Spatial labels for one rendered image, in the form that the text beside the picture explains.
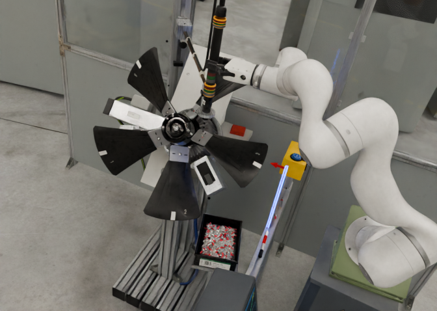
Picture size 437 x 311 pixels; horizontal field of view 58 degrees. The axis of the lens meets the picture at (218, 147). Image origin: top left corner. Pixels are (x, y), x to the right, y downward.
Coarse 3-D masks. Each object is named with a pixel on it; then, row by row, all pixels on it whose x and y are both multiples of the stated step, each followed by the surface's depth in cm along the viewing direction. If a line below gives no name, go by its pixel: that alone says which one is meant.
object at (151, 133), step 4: (160, 128) 157; (148, 132) 158; (152, 132) 158; (156, 132) 158; (160, 132) 158; (152, 136) 159; (156, 136) 159; (160, 136) 159; (152, 140) 160; (156, 140) 160; (160, 140) 161; (164, 140) 161; (156, 144) 162; (160, 144) 162; (164, 144) 162
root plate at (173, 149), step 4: (172, 148) 155; (176, 148) 156; (180, 148) 158; (184, 148) 159; (188, 148) 160; (172, 152) 155; (176, 152) 156; (180, 152) 157; (184, 152) 159; (188, 152) 160; (172, 156) 155; (176, 156) 156; (180, 156) 157; (184, 156) 158; (188, 156) 160; (172, 160) 155; (176, 160) 156; (180, 160) 157; (184, 160) 158; (188, 160) 159
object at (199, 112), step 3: (201, 90) 148; (201, 93) 148; (201, 102) 150; (201, 105) 150; (198, 108) 150; (201, 108) 150; (198, 111) 148; (201, 111) 148; (213, 111) 149; (198, 114) 147; (201, 114) 146; (204, 114) 147; (207, 114) 147; (210, 114) 147; (213, 114) 148; (204, 117) 147; (207, 117) 147; (210, 117) 147
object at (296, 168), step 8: (296, 144) 182; (288, 152) 176; (296, 152) 177; (288, 160) 172; (296, 160) 172; (280, 168) 176; (288, 168) 174; (296, 168) 173; (304, 168) 172; (296, 176) 175
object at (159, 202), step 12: (168, 168) 153; (180, 168) 156; (168, 180) 153; (180, 180) 156; (192, 180) 159; (156, 192) 151; (168, 192) 153; (180, 192) 155; (192, 192) 158; (156, 204) 151; (168, 204) 153; (180, 204) 154; (192, 204) 157; (156, 216) 151; (168, 216) 152; (180, 216) 154; (192, 216) 156
